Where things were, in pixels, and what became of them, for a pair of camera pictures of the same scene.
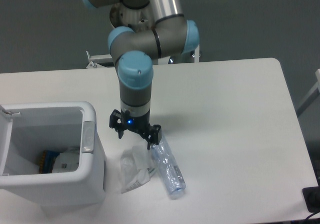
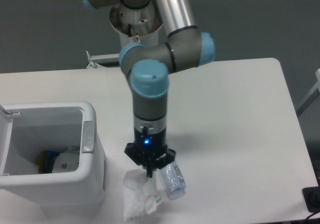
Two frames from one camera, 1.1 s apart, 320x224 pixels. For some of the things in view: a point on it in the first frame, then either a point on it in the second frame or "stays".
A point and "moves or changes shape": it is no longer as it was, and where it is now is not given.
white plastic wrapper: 135,167 moves or changes shape
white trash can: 27,128 stays
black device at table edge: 311,195 stays
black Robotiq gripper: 140,124 -> 147,147
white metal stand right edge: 314,94 stays
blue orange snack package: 47,161 stays
